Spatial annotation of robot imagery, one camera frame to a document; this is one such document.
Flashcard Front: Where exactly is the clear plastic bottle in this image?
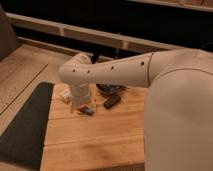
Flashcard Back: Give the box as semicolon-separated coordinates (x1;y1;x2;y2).
60;89;71;103

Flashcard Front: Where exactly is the grey sofa corner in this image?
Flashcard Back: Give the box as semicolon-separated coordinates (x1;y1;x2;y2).
0;4;20;61

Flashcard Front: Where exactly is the blue cloth piece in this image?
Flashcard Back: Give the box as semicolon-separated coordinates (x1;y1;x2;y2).
79;106;94;116

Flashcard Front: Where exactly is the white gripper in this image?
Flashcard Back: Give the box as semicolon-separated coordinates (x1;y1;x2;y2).
69;83;91;105

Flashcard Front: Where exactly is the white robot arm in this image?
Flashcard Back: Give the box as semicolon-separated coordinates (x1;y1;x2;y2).
59;49;213;171

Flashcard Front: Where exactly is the wooden shelf rail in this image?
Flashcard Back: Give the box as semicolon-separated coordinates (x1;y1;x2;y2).
6;12;181;53

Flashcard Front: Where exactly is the dark ceramic bowl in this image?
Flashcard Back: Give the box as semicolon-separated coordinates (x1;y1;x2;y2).
96;84;125;95

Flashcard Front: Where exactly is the orange red marker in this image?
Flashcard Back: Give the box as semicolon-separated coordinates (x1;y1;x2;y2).
77;105;87;110

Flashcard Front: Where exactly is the dark grey floor mat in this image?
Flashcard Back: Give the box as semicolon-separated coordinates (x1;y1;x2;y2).
0;82;54;170

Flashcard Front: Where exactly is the black remote control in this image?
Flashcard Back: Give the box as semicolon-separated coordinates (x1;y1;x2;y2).
103;95;121;109

